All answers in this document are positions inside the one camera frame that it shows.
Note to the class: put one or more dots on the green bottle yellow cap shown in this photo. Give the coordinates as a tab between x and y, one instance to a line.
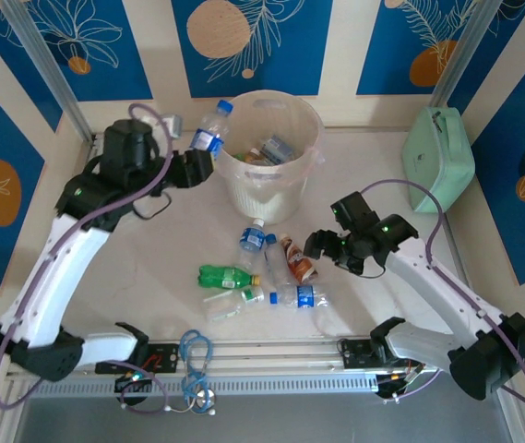
240	157
225	276

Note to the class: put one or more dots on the water bottle blue cap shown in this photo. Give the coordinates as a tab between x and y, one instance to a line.
305	296
211	131

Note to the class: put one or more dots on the clear bottle blue cap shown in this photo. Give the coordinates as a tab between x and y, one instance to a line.
277	263

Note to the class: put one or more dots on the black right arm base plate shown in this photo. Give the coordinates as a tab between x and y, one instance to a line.
354	355

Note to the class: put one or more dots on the blue stethoscope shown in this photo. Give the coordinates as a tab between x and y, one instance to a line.
203	399

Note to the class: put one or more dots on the aluminium frame post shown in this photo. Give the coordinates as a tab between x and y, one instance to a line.
465	51
44	60

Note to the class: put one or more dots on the clear bottle green label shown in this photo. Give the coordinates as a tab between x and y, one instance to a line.
230	304

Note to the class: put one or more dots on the white plastic bin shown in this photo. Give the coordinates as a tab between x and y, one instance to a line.
266	198

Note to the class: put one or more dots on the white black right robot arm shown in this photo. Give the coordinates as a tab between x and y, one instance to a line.
446	295

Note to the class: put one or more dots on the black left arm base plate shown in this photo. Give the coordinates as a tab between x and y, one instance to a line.
167	357

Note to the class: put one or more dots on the brown chocolate drink bottle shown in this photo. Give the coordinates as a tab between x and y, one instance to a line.
298	262

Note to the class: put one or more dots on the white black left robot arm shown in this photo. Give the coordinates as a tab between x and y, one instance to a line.
54	277

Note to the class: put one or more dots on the long aluminium base rail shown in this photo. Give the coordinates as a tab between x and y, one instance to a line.
266	357

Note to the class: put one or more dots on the grey metal panel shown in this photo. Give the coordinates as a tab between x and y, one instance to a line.
289	424

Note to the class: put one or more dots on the water bottle white cap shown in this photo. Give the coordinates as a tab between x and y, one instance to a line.
252	238
277	147

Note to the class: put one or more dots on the mint green zip case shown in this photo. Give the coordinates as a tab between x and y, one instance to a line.
442	157

